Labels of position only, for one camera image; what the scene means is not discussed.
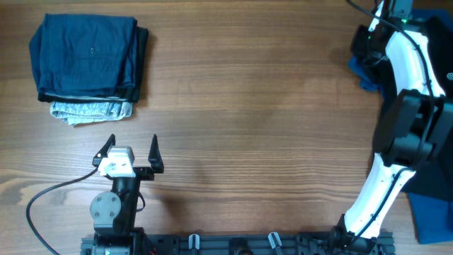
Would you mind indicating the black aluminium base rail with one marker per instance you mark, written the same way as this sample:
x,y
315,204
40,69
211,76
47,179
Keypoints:
x,y
297,244

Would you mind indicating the grey rail clip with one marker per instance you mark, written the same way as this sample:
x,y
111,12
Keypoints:
x,y
194,242
275,243

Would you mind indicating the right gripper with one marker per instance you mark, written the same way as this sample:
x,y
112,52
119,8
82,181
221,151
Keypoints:
x,y
356,44

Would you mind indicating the folded light grey garment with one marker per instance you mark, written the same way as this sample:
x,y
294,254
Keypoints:
x,y
84,113

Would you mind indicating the left grey rail clip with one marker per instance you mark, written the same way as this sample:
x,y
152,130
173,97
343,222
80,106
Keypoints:
x,y
194,242

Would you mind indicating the folded dark blue garment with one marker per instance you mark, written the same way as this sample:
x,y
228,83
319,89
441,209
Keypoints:
x,y
84,56

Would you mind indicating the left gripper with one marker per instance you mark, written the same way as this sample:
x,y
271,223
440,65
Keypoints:
x,y
146,174

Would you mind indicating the blue polo shirt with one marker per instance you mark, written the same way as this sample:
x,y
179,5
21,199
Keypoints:
x,y
430,190

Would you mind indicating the right grey rail clip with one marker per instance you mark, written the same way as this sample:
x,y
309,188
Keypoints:
x,y
275,243

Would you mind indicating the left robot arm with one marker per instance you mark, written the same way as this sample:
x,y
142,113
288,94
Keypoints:
x,y
114,211

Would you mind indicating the black polo shirt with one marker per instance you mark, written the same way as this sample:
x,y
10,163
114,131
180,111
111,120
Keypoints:
x,y
417,124

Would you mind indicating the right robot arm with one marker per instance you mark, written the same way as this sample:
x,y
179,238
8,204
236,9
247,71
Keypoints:
x,y
363,221

